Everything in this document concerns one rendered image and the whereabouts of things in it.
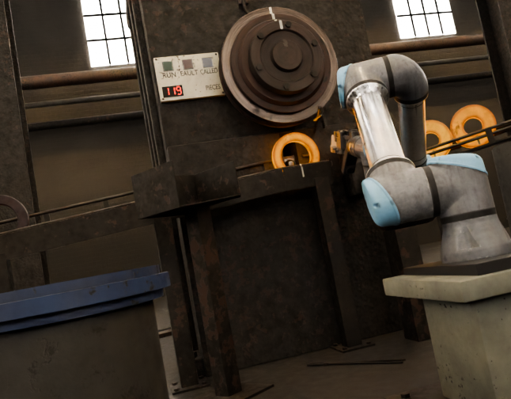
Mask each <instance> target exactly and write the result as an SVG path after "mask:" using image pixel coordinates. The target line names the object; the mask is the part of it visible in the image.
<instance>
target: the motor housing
mask: <svg viewBox="0 0 511 399"><path fill-rule="evenodd" d="M434 219H435V217H433V218H426V219H422V220H418V221H413V222H407V223H403V224H399V225H398V226H384V227H382V226H378V225H377V224H376V223H375V222H374V223H375V225H376V226H377V227H379V228H380V229H381V230H386V231H384V232H383V234H384V241H385V245H386V249H387V253H388V260H389V264H390V268H391V272H392V277H394V276H401V275H404V272H403V269H404V268H408V267H412V266H416V265H420V264H422V259H421V255H420V251H419V247H418V240H417V237H416V233H415V228H414V226H416V225H420V224H424V223H428V222H431V221H433V220H434ZM396 298H397V302H398V306H399V313H400V317H401V321H402V325H403V332H404V336H405V339H408V340H414V341H418V342H421V341H424V340H430V339H431V337H430V331H429V326H428V322H427V318H426V312H425V307H424V304H423V300H422V298H406V297H398V296H396Z"/></svg>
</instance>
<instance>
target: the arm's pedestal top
mask: <svg viewBox="0 0 511 399"><path fill-rule="evenodd" d="M383 284H384V292H385V294H386V295H389V296H398V297H406V298H422V299H430V300H439V301H447V302H463V303H466V302H473V301H476V300H480V299H484V298H489V297H494V296H497V295H503V294H507V293H510V292H511V269H507V270H504V271H500V272H493V273H490V274H485V275H398V276H394V277H391V278H387V279H383Z"/></svg>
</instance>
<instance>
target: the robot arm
mask: <svg viewBox="0 0 511 399"><path fill-rule="evenodd" d="M337 83H338V91H339V101H340V105H341V108H342V109H348V111H349V112H350V113H351V114H352V115H354V116H355V118H356V120H357V124H358V129H359V131H358V130H357V129H349V130H338V131H334V134H333V135H332V136H331V152H332V153H337V154H344V157H343V165H342V169H341V171H342V173H343V174H348V173H354V172H355V168H356V164H357V160H358V158H361V162H362V165H363V169H364V174H365V180H363V181H362V183H361V186H362V191H363V194H364V197H365V201H366V204H367V207H368V209H369V213H370V214H371V216H372V218H373V221H374V222H375V223H376V224H377V225H378V226H382V227H384V226H398V225H399V224H403V223H407V222H413V221H418V220H422V219H429V218H433V217H437V216H440V219H441V225H442V239H441V260H442V264H453V263H460V262H466V261H471V260H480V259H485V258H489V257H496V256H501V255H504V254H507V253H511V238H510V236H509V235H508V233H507V231H506V230H505V228H504V226H503V225H502V223H501V222H500V220H499V219H498V215H497V212H496V208H495V205H494V199H493V196H492V192H491V189H490V183H489V180H488V176H487V175H488V172H487V171H486V168H485V165H484V163H483V160H482V158H481V157H480V156H478V155H477V154H447V155H442V156H440V157H434V158H432V157H431V156H430V155H428V154H427V155H426V108H425V99H426V98H427V97H428V94H429V89H428V81H427V79H426V76H425V74H424V72H423V70H422V69H421V67H420V66H419V65H418V64H417V63H416V62H415V61H413V60H412V59H410V58H408V57H406V56H404V55H397V54H391V55H386V56H383V57H380V58H376V59H370V60H367V61H364V62H360V63H355V64H349V65H348V66H343V67H341V68H339V69H338V72H337ZM393 97H394V99H395V100H396V102H398V108H399V127H400V137H401V145H400V143H399V139H398V137H397V134H396V130H395V128H394V125H393V122H392V119H391V117H390V114H389V111H388V107H387V103H388V100H389V98H393ZM401 147H402V148H401Z"/></svg>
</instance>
